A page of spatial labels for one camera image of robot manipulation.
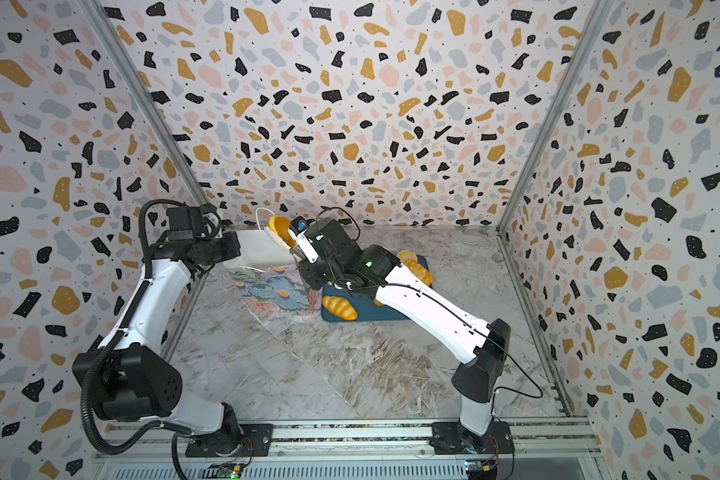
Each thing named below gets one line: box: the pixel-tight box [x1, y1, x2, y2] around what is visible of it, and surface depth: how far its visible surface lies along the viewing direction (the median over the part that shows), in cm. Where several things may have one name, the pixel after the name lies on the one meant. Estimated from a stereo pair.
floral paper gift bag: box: [223, 229, 323, 317], surface depth 89 cm
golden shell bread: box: [268, 215, 297, 249], surface depth 71 cm
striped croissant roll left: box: [322, 296, 358, 321], surface depth 97 cm
